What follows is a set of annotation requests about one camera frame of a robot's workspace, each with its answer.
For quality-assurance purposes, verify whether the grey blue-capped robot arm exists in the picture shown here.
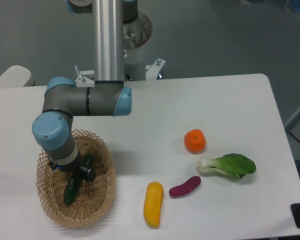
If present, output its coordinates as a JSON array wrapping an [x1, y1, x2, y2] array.
[[32, 0, 138, 182]]

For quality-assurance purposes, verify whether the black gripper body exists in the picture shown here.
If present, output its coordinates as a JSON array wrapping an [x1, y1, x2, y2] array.
[[49, 153, 82, 172]]

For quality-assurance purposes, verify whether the purple sweet potato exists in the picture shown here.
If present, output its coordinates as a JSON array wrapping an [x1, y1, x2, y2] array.
[[169, 176, 202, 198]]

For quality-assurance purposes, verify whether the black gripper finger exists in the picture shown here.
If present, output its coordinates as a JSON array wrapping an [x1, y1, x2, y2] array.
[[78, 166, 96, 183]]

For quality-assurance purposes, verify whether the white chair armrest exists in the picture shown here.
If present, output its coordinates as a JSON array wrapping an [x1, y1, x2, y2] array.
[[0, 65, 36, 89]]

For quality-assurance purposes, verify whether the woven wicker basket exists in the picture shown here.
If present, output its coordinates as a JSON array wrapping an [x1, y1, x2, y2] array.
[[36, 129, 116, 228]]

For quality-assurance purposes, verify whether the green bok choy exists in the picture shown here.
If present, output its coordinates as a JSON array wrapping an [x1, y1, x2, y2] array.
[[196, 153, 257, 179]]

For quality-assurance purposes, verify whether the orange tangerine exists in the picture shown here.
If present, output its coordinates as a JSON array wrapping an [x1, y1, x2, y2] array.
[[184, 129, 207, 153]]

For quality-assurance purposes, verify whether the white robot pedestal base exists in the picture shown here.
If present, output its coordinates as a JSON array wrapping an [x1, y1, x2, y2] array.
[[123, 12, 166, 82]]

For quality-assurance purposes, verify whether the yellow squash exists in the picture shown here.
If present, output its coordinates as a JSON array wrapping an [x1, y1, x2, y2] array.
[[143, 181, 164, 229]]

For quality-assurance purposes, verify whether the dark green cucumber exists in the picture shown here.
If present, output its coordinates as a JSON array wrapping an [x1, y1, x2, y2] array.
[[63, 153, 95, 206]]

